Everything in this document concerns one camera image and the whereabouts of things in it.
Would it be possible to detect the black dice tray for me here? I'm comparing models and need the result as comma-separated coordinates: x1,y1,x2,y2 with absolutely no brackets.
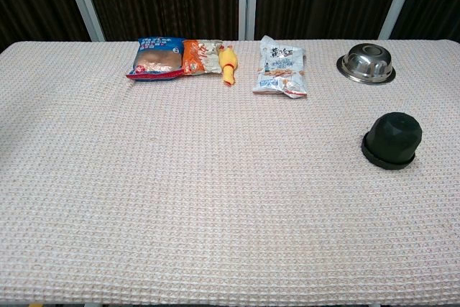
361,130,418,172

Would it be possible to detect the black dice cup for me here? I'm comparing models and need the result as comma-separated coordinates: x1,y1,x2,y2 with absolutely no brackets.
365,111,423,165

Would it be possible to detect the pink waffle tablecloth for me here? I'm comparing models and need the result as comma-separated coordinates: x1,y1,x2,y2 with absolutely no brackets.
0,38,460,305

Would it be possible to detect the yellow rubber chicken toy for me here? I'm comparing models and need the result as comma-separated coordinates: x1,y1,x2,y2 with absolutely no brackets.
218,44,239,87

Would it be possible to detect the white snack bag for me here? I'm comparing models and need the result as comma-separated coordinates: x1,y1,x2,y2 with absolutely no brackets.
252,35,308,100

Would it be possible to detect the orange snack bag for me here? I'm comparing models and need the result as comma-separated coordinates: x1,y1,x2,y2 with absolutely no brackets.
181,39,224,76

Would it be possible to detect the blue snack bag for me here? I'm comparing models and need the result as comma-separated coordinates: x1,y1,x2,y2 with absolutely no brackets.
125,36,186,81

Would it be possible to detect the stainless steel bowl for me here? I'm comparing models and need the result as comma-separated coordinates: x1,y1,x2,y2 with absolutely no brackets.
336,42,397,86

